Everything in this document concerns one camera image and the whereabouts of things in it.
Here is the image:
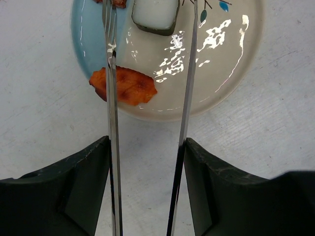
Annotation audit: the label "meat piece on bone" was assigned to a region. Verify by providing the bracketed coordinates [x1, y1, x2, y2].
[94, 0, 127, 8]

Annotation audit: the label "ceramic food plate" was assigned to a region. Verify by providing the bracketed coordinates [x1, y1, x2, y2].
[70, 0, 265, 121]

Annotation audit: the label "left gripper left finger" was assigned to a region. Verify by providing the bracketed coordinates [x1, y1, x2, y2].
[0, 136, 109, 236]

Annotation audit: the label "seaweed rice block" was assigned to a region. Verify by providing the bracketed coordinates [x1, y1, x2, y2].
[131, 0, 180, 36]

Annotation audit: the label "steel tongs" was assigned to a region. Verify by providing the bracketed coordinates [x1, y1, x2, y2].
[102, 0, 198, 236]

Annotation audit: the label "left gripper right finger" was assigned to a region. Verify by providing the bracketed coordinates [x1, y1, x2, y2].
[184, 138, 315, 236]

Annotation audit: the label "orange carrot slice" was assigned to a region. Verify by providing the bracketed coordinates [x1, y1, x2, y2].
[89, 66, 158, 106]

